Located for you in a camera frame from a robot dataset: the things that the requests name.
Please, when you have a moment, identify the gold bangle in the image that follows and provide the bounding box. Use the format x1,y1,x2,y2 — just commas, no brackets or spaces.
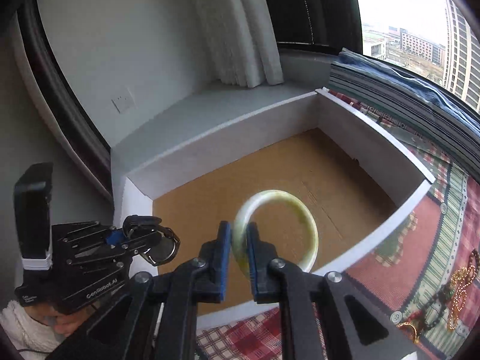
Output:
396,319,425,344

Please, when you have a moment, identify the white wall socket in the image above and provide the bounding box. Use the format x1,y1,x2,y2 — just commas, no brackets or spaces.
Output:
111,87,135,114

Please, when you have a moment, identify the black wrist watch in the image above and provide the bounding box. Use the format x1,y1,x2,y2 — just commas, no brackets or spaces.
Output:
121,215,181,267

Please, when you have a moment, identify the white cardboard box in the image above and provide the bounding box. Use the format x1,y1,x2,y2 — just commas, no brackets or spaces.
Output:
112,87,437,331

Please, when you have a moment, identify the gold bead necklace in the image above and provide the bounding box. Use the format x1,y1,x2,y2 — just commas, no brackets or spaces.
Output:
446,265,475,332

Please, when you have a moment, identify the white curtain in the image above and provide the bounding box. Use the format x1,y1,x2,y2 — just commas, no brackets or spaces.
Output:
194,0,284,88

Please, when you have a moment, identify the pale green jade bangle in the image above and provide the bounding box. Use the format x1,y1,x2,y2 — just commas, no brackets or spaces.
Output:
231,189,319,276

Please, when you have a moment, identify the black window frame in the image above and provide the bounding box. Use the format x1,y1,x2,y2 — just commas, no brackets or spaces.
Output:
266,0,363,55

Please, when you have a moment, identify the patchwork plaid quilt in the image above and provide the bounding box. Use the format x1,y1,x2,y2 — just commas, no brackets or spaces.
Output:
189,98,479,359

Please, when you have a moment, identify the striped blue folded mattress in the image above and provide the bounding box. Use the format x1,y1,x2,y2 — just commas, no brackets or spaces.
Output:
329,49,479,180

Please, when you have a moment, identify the white knitted sleeve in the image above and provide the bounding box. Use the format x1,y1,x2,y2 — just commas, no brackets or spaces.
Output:
1,301,61,359

